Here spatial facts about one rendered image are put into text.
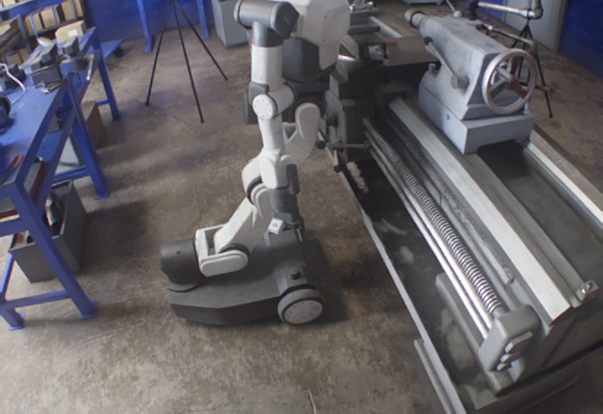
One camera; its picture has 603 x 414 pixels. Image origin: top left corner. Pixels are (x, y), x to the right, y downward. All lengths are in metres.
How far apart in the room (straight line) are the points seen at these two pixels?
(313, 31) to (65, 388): 1.80
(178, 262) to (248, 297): 0.33
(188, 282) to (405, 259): 0.92
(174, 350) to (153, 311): 0.26
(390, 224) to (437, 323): 0.50
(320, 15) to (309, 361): 1.32
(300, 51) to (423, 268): 0.87
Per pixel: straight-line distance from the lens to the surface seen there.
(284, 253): 1.99
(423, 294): 1.57
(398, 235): 1.75
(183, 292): 1.96
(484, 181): 1.37
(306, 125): 1.53
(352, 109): 1.77
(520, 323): 1.13
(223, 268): 1.87
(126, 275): 2.39
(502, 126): 1.50
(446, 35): 1.57
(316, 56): 1.39
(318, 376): 1.83
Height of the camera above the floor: 1.64
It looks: 40 degrees down
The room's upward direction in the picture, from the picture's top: 6 degrees counter-clockwise
